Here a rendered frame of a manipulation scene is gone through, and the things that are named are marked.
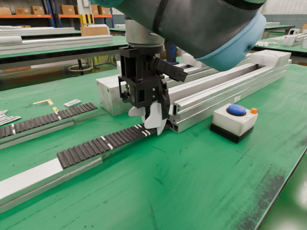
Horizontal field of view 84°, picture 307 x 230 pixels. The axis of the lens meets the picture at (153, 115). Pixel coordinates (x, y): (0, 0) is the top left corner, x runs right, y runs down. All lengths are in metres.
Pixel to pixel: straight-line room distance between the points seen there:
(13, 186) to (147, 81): 0.29
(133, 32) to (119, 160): 0.26
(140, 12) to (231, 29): 0.10
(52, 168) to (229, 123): 0.39
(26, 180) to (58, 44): 1.67
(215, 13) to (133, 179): 0.29
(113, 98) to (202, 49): 0.36
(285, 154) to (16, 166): 0.58
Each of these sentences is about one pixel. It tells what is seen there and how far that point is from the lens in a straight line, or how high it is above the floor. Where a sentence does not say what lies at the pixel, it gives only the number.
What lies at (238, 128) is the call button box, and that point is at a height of 0.82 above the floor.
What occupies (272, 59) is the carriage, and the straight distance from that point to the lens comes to 0.91.
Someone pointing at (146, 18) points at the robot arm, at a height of 1.05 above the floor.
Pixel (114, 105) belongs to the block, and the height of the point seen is 0.82.
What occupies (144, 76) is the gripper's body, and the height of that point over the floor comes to 0.94.
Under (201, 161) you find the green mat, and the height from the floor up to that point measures 0.78.
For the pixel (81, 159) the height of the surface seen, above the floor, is 0.82.
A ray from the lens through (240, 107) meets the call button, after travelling 0.48.
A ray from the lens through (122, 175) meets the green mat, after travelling 0.36.
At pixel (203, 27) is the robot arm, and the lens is 0.21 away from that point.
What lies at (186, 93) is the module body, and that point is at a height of 0.85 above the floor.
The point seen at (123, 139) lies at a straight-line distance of 0.40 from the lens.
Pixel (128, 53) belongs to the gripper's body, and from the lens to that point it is 0.33.
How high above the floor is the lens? 1.05
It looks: 30 degrees down
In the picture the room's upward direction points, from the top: straight up
